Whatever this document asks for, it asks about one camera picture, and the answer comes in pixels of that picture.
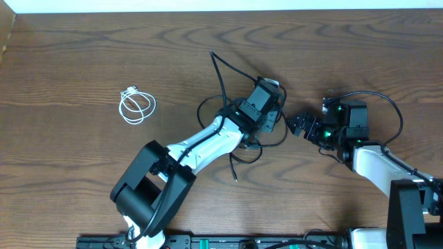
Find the black usb cable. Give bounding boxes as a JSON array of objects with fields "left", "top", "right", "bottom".
[{"left": 196, "top": 84, "right": 290, "bottom": 183}]

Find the white usb cable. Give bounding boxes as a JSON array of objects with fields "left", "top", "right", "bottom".
[{"left": 118, "top": 85, "right": 157, "bottom": 126}]

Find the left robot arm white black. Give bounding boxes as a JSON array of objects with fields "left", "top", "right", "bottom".
[{"left": 110, "top": 77, "right": 285, "bottom": 248}]

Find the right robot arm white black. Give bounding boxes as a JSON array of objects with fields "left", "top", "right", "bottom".
[{"left": 286, "top": 100, "right": 442, "bottom": 249}]

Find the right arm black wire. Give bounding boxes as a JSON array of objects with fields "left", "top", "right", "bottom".
[{"left": 325, "top": 90, "right": 443, "bottom": 194}]

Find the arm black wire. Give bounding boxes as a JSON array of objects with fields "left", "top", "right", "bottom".
[
  {"left": 325, "top": 90, "right": 443, "bottom": 194},
  {"left": 124, "top": 50, "right": 259, "bottom": 245}
]

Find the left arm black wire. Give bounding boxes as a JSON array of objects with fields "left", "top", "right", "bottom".
[{"left": 124, "top": 50, "right": 259, "bottom": 245}]

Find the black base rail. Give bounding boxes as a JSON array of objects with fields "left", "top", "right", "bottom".
[{"left": 75, "top": 234, "right": 352, "bottom": 249}]

